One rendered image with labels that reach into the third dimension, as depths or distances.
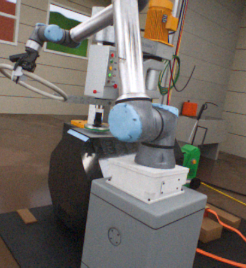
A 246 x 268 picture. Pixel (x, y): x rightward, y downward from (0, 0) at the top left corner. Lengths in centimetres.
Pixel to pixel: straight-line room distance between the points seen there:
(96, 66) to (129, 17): 116
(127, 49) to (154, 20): 172
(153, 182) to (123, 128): 25
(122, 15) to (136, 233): 89
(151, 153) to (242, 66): 624
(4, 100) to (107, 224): 738
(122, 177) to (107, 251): 34
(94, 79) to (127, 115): 130
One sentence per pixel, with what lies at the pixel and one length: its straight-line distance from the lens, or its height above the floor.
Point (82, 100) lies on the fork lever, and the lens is 219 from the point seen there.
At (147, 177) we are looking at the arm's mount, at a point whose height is 95.
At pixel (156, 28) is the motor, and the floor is 186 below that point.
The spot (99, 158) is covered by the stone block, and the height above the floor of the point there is 73.
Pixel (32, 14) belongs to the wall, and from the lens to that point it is 878.
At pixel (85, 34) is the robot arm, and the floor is 154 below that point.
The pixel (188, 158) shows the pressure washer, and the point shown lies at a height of 43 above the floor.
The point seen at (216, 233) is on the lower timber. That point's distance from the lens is 289.
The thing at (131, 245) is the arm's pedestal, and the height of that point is 67.
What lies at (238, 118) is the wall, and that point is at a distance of 726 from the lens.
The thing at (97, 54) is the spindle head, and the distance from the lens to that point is 235.
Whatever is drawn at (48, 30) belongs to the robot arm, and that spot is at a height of 153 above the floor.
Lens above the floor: 131
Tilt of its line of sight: 10 degrees down
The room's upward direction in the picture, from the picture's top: 8 degrees clockwise
